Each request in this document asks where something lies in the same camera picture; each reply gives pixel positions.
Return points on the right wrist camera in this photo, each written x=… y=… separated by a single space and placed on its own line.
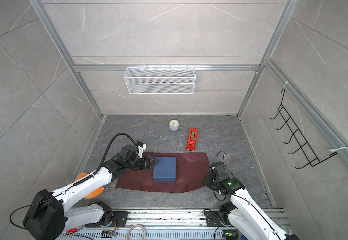
x=218 y=171

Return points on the aluminium front rail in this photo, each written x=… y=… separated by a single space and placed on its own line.
x=159 y=225

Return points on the black wire hook rack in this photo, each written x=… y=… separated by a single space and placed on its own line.
x=297 y=136

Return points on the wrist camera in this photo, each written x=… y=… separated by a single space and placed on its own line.
x=132 y=151
x=218 y=171

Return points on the orange plush toy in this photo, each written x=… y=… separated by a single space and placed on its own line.
x=93 y=194

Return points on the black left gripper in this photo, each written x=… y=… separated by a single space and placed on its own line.
x=151 y=164

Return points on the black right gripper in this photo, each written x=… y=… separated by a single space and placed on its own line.
x=206 y=181

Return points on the small round white clock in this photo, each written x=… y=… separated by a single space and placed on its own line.
x=174 y=125

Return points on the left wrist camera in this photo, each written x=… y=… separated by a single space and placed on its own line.
x=132 y=151

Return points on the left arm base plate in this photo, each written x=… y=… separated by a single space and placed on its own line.
x=114 y=219

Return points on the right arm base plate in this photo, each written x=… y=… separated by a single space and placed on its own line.
x=213 y=219

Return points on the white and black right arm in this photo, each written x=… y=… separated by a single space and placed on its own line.
x=242 y=212

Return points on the white wire mesh basket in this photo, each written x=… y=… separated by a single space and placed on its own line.
x=160 y=80

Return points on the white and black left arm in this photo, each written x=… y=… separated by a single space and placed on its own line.
x=52 y=213

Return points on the red and white marker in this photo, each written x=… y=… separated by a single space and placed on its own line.
x=71 y=231

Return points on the red tape dispenser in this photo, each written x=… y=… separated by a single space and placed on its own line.
x=192 y=140

